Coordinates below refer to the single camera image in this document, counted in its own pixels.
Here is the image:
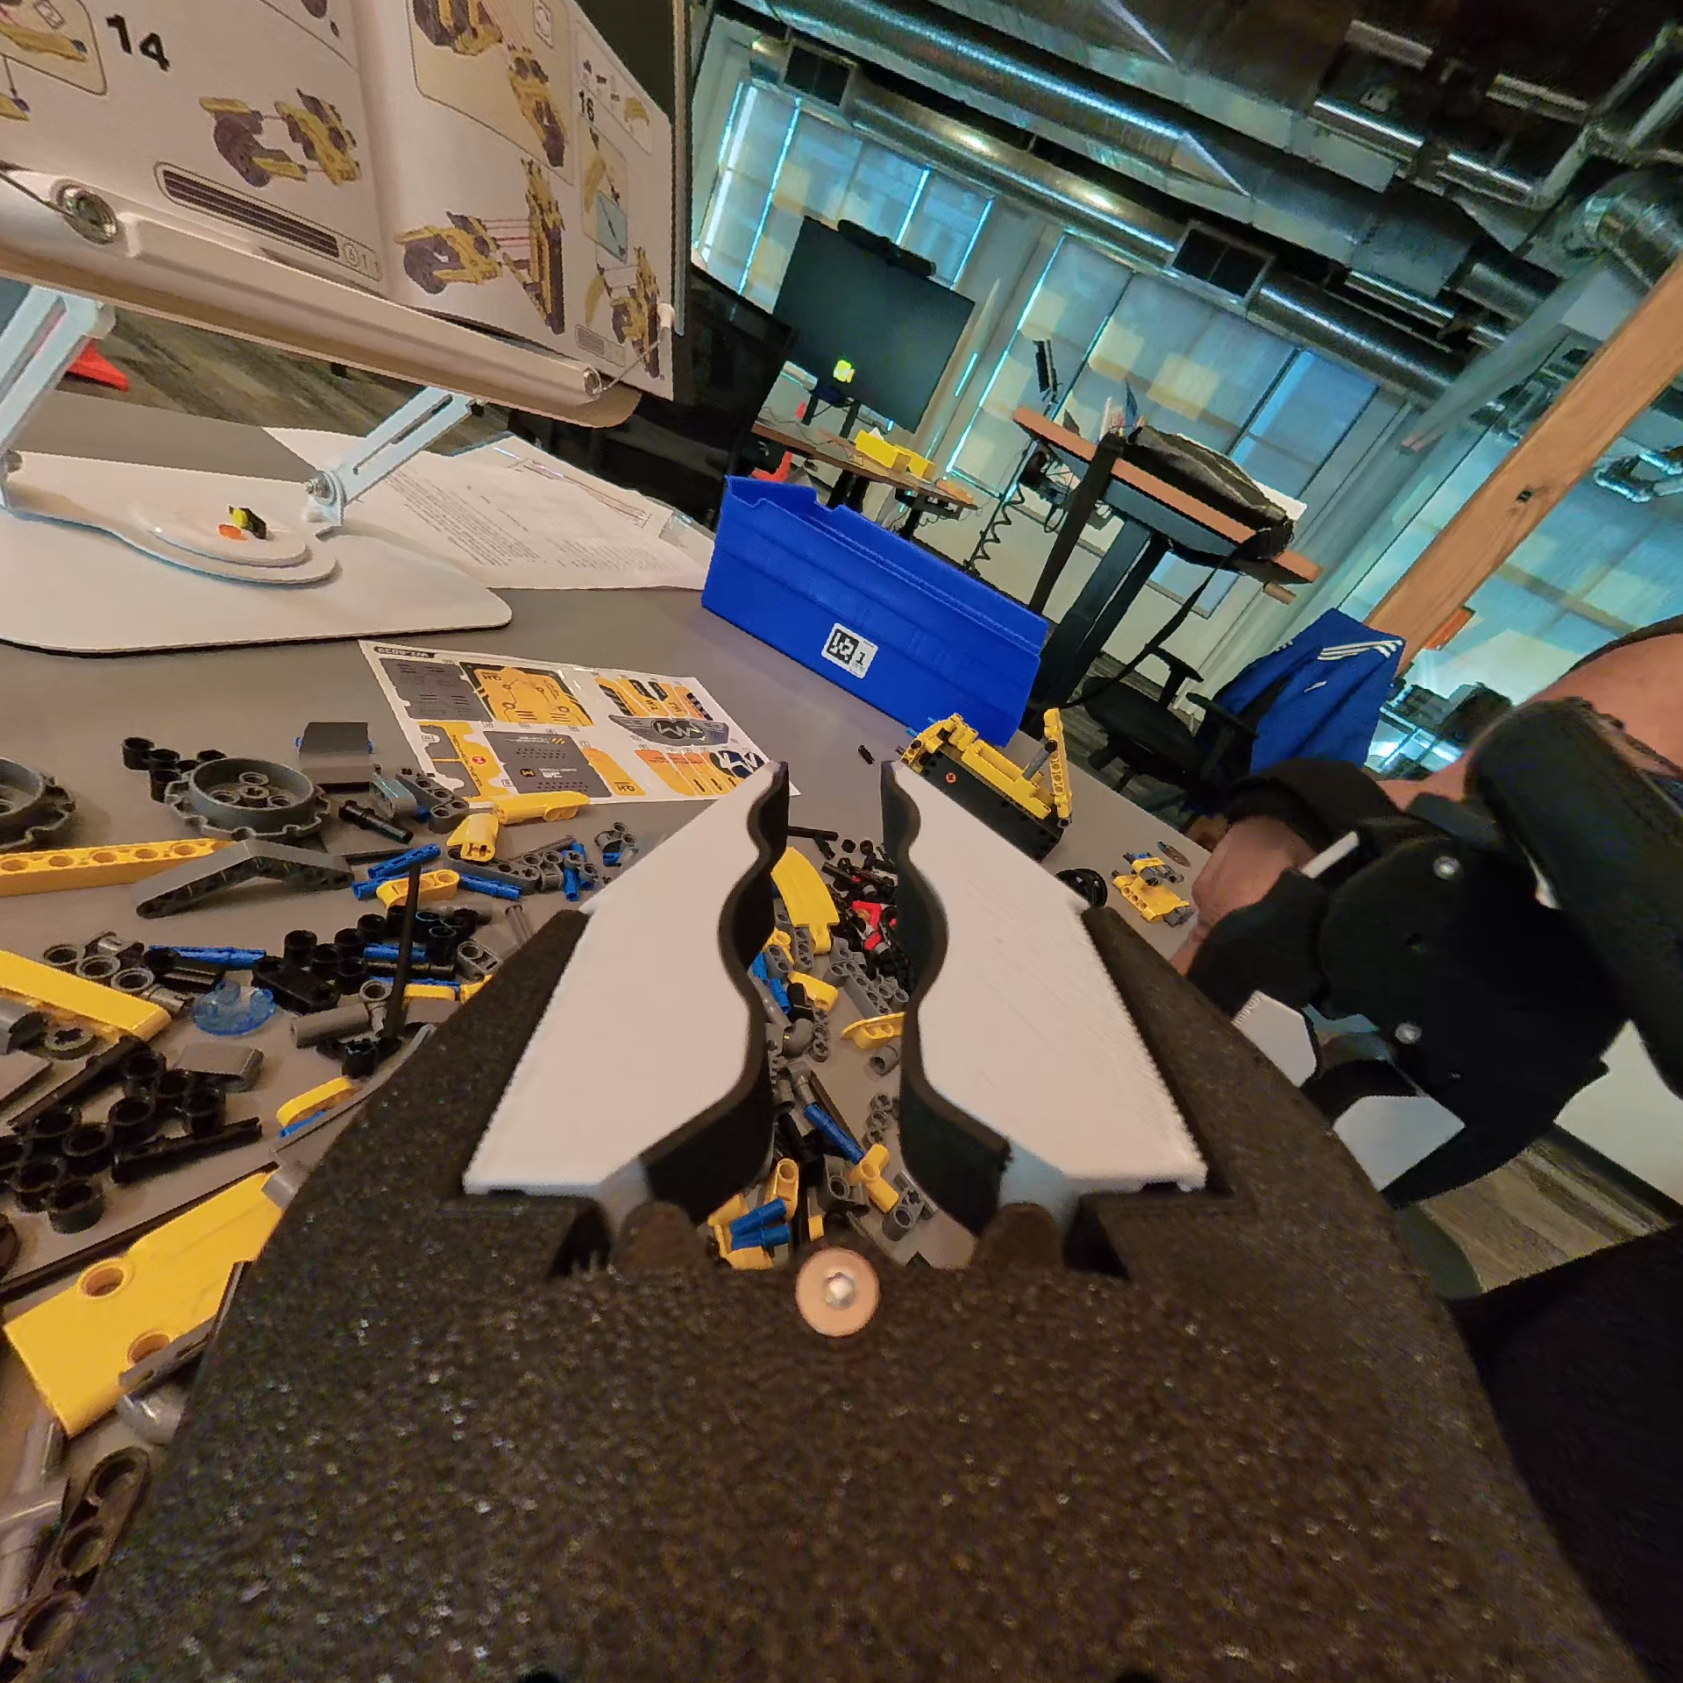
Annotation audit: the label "pile of black red pins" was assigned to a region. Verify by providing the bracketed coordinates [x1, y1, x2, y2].
[823, 843, 922, 982]

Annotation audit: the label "dark grey toothed wheel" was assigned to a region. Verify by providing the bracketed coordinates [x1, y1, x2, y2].
[0, 761, 74, 850]
[165, 756, 329, 844]

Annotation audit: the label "large yellow brick panel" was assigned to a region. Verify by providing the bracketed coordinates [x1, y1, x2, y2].
[0, 1168, 285, 1438]

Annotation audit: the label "brown-top desk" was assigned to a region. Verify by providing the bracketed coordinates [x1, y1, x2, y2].
[750, 419, 983, 541]

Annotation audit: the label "white book stand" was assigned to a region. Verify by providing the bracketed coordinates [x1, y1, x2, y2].
[0, 159, 621, 657]

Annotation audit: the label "person's right hand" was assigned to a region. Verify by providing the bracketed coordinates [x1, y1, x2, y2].
[1195, 813, 1318, 976]

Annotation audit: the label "black office chair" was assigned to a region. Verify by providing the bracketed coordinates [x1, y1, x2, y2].
[1086, 644, 1265, 824]

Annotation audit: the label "black monitor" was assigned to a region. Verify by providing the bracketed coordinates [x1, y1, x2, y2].
[774, 218, 977, 436]

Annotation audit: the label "yellow arch panel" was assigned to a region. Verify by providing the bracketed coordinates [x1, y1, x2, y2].
[770, 844, 840, 957]

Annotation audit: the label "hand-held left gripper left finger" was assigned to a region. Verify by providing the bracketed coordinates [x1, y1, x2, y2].
[464, 761, 793, 1222]

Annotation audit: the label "small yellow wheeled assembly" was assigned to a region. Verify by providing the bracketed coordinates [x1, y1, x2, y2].
[1112, 854, 1199, 923]

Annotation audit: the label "blue jacket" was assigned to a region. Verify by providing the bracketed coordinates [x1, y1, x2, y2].
[1216, 608, 1405, 779]

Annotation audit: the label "yellow black brick model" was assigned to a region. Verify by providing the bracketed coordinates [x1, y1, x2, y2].
[900, 707, 1075, 863]

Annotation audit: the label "wooden post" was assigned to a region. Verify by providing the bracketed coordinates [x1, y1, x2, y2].
[1368, 255, 1683, 660]

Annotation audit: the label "building instruction booklet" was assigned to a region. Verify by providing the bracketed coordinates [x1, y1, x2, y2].
[0, 0, 680, 404]

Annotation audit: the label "printed paper sheets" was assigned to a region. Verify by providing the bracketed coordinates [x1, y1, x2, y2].
[263, 428, 718, 594]

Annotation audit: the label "black bag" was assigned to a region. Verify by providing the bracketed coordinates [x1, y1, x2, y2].
[1125, 425, 1297, 561]

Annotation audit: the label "blue plastic bin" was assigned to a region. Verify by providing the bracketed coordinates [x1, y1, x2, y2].
[703, 477, 1050, 750]

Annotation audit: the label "long yellow beam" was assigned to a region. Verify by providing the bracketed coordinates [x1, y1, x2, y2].
[0, 836, 236, 902]

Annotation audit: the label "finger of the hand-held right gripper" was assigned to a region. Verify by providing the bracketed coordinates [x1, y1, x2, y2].
[1235, 990, 1319, 1098]

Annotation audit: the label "metal ceiling ducts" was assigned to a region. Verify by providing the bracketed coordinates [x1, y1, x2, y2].
[737, 0, 1683, 395]

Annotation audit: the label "wooden-top standing desk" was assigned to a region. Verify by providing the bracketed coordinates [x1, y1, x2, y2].
[1013, 406, 1319, 684]

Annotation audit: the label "pile of mixed brick parts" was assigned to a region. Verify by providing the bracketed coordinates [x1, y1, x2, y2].
[0, 734, 947, 1683]

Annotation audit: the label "dark grey angled beam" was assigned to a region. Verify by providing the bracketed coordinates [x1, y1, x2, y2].
[132, 843, 355, 919]

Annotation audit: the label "yellow grey sticker sheet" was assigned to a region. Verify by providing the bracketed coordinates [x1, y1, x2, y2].
[358, 641, 803, 804]

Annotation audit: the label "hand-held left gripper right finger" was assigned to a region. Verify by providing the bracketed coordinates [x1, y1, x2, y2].
[882, 761, 1208, 1236]

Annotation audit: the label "yellow flat beam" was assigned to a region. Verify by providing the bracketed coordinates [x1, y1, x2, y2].
[0, 949, 173, 1043]

